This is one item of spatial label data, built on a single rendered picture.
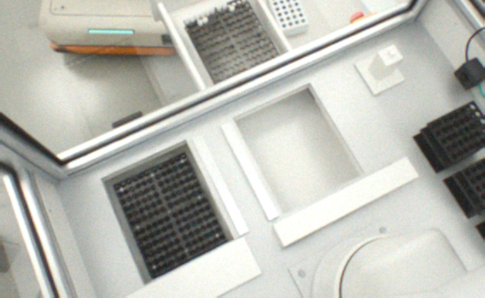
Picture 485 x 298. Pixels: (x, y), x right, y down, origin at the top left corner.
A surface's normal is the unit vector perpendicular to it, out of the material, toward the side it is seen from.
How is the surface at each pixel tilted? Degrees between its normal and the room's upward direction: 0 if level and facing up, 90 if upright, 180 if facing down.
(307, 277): 0
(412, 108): 0
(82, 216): 0
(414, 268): 14
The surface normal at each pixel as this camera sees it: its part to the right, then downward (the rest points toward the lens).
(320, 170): 0.02, -0.33
